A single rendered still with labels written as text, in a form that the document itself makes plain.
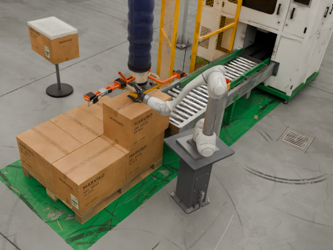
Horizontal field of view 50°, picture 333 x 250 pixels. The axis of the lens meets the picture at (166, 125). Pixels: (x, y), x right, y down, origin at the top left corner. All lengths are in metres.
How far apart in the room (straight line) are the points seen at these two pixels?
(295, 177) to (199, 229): 1.46
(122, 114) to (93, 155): 0.50
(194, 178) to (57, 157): 1.34
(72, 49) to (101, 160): 2.08
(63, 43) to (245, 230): 3.23
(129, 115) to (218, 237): 1.47
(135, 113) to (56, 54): 1.92
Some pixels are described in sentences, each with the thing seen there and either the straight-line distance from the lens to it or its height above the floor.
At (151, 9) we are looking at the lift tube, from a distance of 3.20.
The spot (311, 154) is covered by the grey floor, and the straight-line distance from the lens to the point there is 5.05.
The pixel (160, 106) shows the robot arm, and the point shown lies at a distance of 3.03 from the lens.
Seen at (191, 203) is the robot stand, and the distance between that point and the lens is 3.81.
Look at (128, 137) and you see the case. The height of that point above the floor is 0.72.
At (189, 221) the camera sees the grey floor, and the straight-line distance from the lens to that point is 3.78.
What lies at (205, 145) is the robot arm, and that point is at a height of 1.00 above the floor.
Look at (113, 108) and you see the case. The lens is 3.54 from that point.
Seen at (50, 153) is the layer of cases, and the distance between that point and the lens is 3.70.
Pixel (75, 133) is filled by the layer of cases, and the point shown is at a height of 0.54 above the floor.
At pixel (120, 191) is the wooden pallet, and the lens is 3.92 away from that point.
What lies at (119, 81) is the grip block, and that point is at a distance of 3.39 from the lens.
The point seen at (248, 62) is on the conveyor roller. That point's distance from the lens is 5.68.
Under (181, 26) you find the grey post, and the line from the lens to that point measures 7.15.
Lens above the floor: 2.92
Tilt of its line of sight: 36 degrees down
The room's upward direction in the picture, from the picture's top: 5 degrees clockwise
